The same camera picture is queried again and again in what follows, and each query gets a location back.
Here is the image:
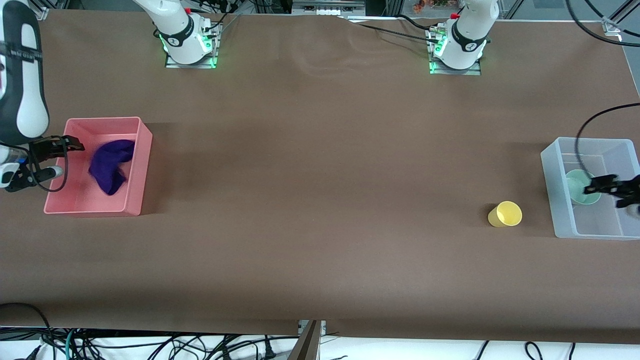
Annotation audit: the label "pale green bowl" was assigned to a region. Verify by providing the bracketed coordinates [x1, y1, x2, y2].
[565, 169, 604, 206]

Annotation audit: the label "purple cloth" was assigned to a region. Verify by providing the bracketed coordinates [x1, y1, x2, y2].
[88, 139, 136, 197]

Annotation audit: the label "yellow plastic cup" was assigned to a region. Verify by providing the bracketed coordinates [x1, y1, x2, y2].
[487, 201, 523, 228]

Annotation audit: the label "translucent plastic bin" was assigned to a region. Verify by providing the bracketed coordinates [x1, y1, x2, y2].
[541, 136, 640, 241]

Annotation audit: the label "pink plastic bin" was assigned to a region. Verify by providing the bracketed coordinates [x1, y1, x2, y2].
[43, 116, 154, 217]

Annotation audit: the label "orange background object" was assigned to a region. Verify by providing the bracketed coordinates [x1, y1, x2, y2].
[413, 0, 452, 14]

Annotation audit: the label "brown table cover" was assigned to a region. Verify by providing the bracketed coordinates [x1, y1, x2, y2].
[0, 9, 640, 346]

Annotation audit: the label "grey power strip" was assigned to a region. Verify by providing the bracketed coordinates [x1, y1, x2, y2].
[292, 0, 367, 16]

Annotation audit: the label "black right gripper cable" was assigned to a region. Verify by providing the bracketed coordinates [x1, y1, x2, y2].
[0, 144, 70, 194]

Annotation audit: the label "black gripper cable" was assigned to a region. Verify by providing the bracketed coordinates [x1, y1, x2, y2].
[0, 144, 70, 194]
[566, 0, 640, 177]

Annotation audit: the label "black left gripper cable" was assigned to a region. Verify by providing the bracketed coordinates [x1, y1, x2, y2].
[566, 0, 640, 177]

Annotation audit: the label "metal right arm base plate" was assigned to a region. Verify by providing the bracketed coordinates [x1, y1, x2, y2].
[164, 20, 222, 70]

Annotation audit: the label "black looped floor cable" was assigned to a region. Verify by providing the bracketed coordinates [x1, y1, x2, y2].
[0, 302, 57, 360]

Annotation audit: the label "metal corner bracket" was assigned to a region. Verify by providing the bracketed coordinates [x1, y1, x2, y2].
[602, 15, 624, 37]

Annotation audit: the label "black base power cable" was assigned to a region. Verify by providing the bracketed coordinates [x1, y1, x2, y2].
[397, 13, 447, 32]
[345, 17, 435, 42]

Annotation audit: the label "black tangled floor cables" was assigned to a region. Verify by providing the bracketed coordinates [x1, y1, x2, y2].
[75, 332, 301, 360]

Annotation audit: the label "metal table bracket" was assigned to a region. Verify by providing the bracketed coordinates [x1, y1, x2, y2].
[287, 320, 328, 360]

